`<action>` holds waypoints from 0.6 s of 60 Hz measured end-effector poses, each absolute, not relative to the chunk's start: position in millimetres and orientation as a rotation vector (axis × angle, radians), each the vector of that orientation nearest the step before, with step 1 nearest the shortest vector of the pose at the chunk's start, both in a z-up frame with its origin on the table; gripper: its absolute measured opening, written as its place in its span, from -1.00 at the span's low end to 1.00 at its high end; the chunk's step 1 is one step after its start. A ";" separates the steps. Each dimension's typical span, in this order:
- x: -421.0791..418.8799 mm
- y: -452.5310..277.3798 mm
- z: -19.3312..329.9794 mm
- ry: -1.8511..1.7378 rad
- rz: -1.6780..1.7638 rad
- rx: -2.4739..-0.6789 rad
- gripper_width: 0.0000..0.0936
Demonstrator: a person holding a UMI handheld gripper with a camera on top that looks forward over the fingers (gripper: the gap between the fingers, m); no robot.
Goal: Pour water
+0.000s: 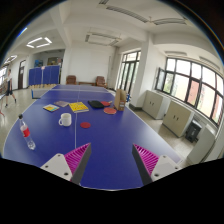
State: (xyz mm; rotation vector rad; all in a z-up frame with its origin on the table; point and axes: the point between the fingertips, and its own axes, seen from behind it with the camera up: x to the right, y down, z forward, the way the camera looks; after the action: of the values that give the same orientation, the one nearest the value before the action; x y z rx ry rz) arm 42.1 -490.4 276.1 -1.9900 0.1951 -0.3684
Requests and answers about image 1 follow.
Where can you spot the large window frames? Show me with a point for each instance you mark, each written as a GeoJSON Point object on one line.
{"type": "Point", "coordinates": [194, 84]}

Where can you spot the blue partition screens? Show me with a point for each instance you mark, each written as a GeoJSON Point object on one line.
{"type": "Point", "coordinates": [44, 75]}

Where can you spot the glass balcony door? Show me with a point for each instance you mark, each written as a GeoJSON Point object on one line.
{"type": "Point", "coordinates": [128, 71]}

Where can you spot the clear water bottle, red label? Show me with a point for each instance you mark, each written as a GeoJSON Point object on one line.
{"type": "Point", "coordinates": [26, 133]}

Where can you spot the grey pink booklet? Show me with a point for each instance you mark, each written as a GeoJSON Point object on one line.
{"type": "Point", "coordinates": [61, 103]}

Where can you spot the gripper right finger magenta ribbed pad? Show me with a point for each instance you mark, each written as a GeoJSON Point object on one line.
{"type": "Point", "coordinates": [151, 166]}

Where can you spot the brown paper bag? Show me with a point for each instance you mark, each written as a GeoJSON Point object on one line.
{"type": "Point", "coordinates": [120, 100]}

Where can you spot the small colourful card box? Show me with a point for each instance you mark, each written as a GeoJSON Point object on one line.
{"type": "Point", "coordinates": [51, 107]}

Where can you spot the small red round coaster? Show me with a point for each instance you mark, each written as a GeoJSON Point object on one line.
{"type": "Point", "coordinates": [85, 125]}

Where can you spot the blue table tennis table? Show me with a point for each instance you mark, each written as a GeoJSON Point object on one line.
{"type": "Point", "coordinates": [111, 164]}

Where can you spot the left brown armchair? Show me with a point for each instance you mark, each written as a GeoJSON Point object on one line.
{"type": "Point", "coordinates": [71, 80]}

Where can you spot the black paddle case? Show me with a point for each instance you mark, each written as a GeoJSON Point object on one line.
{"type": "Point", "coordinates": [95, 104]}

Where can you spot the red paddle behind case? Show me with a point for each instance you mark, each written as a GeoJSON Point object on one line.
{"type": "Point", "coordinates": [105, 103]}

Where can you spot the beige cabinet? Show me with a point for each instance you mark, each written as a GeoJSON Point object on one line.
{"type": "Point", "coordinates": [177, 118]}
{"type": "Point", "coordinates": [155, 105]}

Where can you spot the near beige cabinet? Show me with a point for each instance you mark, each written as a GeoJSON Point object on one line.
{"type": "Point", "coordinates": [177, 118]}

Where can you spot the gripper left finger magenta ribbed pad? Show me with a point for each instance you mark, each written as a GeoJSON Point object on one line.
{"type": "Point", "coordinates": [70, 166]}

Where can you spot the black bin by window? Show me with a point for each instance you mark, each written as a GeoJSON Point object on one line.
{"type": "Point", "coordinates": [193, 130]}

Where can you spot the far beige cabinet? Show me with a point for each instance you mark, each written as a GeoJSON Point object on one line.
{"type": "Point", "coordinates": [155, 105]}

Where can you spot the red table tennis paddle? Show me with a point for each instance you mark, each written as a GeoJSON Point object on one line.
{"type": "Point", "coordinates": [109, 110]}

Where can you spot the white ceramic mug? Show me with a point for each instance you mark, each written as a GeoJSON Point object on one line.
{"type": "Point", "coordinates": [65, 120]}

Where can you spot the person in dark shorts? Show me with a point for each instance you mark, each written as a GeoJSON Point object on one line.
{"type": "Point", "coordinates": [9, 90]}

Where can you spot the yellow book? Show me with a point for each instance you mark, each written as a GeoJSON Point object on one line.
{"type": "Point", "coordinates": [78, 107]}

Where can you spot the right brown armchair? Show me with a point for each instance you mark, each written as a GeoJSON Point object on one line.
{"type": "Point", "coordinates": [100, 81]}

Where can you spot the brown armchair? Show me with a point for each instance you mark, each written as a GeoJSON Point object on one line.
{"type": "Point", "coordinates": [100, 81]}
{"type": "Point", "coordinates": [71, 80]}

